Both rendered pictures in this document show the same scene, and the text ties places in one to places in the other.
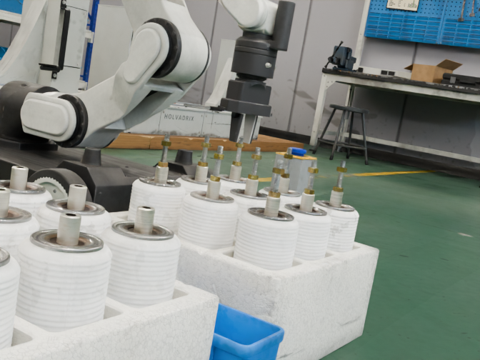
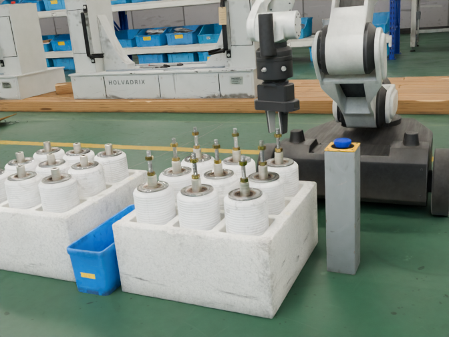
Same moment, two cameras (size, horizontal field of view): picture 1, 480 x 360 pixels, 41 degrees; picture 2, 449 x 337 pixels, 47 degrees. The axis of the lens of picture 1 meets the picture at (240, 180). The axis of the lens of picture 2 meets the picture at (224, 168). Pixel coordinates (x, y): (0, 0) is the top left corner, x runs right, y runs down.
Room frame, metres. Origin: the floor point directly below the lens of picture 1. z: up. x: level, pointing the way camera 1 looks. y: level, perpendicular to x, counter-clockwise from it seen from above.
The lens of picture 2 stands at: (1.01, -1.23, 0.64)
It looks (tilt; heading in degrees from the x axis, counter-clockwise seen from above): 17 degrees down; 82
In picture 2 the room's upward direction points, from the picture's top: 5 degrees counter-clockwise
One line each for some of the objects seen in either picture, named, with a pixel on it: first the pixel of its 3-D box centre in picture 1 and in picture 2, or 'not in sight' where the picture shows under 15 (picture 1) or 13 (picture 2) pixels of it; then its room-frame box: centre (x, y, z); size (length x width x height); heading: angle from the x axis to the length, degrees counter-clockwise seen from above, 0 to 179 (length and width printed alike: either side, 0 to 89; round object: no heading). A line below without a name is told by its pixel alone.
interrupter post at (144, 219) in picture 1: (144, 221); (55, 174); (0.75, 0.11, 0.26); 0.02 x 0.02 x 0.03
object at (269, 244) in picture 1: (261, 269); (157, 222); (0.99, -0.06, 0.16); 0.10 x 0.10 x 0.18
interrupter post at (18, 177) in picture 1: (18, 178); (109, 149); (0.87, 0.31, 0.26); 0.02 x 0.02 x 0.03
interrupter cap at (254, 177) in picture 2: (281, 192); (263, 177); (1.25, -0.09, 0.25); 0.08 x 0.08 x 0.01
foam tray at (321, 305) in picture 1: (235, 278); (223, 234); (1.16, -0.02, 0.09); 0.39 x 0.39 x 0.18; 57
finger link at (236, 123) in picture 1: (234, 126); (269, 120); (1.30, 0.03, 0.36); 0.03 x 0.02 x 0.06; 42
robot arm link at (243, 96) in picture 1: (251, 84); (274, 85); (1.32, 0.01, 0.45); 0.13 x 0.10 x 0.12; 132
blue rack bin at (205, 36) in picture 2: not in sight; (218, 33); (1.93, 5.25, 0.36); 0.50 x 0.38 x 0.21; 57
